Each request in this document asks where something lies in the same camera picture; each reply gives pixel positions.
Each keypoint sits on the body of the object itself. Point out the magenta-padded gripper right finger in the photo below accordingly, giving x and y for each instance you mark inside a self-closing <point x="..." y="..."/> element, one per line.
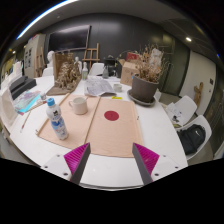
<point x="146" y="158"/>

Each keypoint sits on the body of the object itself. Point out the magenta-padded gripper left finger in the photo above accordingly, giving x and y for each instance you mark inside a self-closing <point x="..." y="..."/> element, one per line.
<point x="75" y="158"/>

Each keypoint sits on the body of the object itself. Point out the white bottle with blue cap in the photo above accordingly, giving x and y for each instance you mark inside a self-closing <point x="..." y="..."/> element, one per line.
<point x="58" y="123"/>

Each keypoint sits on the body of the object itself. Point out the black backpack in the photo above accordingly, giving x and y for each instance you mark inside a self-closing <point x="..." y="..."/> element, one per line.
<point x="191" y="138"/>

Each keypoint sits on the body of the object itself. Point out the white ceramic mug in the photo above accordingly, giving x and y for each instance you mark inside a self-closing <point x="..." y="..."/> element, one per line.
<point x="80" y="106"/>

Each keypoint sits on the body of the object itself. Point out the loose papers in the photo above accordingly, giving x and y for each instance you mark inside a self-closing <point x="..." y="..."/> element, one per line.
<point x="175" y="113"/>

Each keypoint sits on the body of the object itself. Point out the flat round red coaster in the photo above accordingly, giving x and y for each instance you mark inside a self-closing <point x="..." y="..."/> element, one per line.
<point x="111" y="115"/>

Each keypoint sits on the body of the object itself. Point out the grey plant saucer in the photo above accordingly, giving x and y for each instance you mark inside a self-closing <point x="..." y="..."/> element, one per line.
<point x="141" y="103"/>

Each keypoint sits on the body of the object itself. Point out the red-tipped paintbrush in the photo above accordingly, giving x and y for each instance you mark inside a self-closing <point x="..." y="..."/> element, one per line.
<point x="25" y="121"/>

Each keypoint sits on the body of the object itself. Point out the wooden paintbrush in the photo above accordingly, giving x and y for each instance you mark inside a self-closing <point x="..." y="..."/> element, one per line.
<point x="38" y="106"/>

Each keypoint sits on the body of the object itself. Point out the small yellow tag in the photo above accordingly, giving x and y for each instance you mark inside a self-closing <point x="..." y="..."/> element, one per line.
<point x="116" y="97"/>

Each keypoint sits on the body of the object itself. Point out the small paint jar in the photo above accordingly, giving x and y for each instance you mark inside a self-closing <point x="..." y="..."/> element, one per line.
<point x="43" y="96"/>

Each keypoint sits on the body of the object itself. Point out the printed newspaper sheet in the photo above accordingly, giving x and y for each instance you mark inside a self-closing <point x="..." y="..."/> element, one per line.
<point x="98" y="86"/>

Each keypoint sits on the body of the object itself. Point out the wooden mannequin figure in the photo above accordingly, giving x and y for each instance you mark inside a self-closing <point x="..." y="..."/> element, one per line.
<point x="198" y="95"/>

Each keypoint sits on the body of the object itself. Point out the cardboard box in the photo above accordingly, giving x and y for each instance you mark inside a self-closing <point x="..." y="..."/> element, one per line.
<point x="128" y="75"/>

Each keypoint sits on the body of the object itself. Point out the white glue bottle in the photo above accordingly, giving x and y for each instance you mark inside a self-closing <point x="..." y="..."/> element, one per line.
<point x="85" y="71"/>

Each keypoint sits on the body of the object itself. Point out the black case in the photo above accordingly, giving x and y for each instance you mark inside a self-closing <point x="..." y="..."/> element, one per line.
<point x="21" y="86"/>

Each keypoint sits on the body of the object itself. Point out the grey jug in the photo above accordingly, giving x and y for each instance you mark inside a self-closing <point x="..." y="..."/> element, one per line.
<point x="105" y="72"/>

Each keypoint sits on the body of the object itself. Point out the small white plaster figure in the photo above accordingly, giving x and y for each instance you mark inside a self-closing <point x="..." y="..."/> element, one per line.
<point x="79" y="64"/>

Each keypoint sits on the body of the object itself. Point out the wooden easel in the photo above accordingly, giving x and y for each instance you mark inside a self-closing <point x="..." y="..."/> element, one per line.
<point x="90" y="59"/>

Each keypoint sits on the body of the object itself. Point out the red box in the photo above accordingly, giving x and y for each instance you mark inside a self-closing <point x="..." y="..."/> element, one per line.
<point x="132" y="56"/>

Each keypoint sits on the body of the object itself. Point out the white plaster bust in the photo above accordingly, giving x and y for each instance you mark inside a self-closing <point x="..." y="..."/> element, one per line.
<point x="50" y="57"/>

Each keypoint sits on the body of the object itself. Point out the beige cabinet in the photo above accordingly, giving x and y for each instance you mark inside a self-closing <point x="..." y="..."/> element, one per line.
<point x="33" y="53"/>

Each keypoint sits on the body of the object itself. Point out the white canvas frame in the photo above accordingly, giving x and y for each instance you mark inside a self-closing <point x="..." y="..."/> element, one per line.
<point x="7" y="108"/>

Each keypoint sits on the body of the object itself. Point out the black wall screen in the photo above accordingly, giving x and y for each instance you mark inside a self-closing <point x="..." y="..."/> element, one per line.
<point x="68" y="38"/>

